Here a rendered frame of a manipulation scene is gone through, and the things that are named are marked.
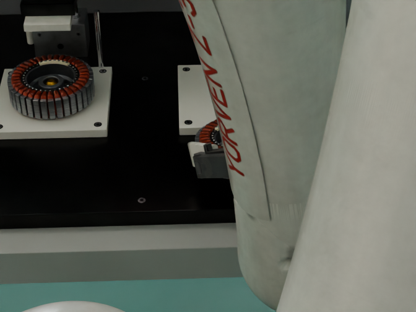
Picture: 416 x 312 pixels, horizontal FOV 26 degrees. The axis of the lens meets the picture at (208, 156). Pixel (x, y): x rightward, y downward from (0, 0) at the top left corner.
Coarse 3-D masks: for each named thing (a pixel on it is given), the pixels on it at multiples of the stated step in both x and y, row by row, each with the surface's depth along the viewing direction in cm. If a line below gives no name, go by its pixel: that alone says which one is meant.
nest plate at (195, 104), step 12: (180, 72) 125; (192, 72) 125; (180, 84) 123; (192, 84) 123; (204, 84) 123; (180, 96) 120; (192, 96) 120; (204, 96) 120; (180, 108) 118; (192, 108) 118; (204, 108) 118; (180, 120) 116; (192, 120) 116; (204, 120) 116; (180, 132) 115; (192, 132) 115
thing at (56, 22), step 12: (24, 0) 116; (36, 0) 116; (48, 0) 116; (60, 0) 116; (72, 0) 117; (24, 12) 117; (36, 12) 117; (48, 12) 117; (60, 12) 117; (72, 12) 117; (24, 24) 116; (36, 24) 116; (48, 24) 116; (60, 24) 116
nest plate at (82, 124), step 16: (96, 80) 123; (0, 96) 120; (96, 96) 120; (0, 112) 118; (16, 112) 118; (80, 112) 118; (96, 112) 118; (0, 128) 115; (16, 128) 115; (32, 128) 115; (48, 128) 115; (64, 128) 115; (80, 128) 115; (96, 128) 115
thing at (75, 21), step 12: (84, 12) 130; (72, 24) 127; (84, 24) 127; (36, 36) 128; (48, 36) 128; (60, 36) 128; (72, 36) 128; (84, 36) 128; (36, 48) 129; (48, 48) 129; (60, 48) 129; (72, 48) 130; (84, 48) 130
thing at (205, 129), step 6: (216, 120) 110; (204, 126) 110; (210, 126) 109; (216, 126) 109; (198, 132) 109; (204, 132) 108; (210, 132) 109; (216, 132) 109; (198, 138) 108; (204, 138) 107; (210, 138) 107; (216, 138) 108; (216, 144) 105; (222, 144) 110
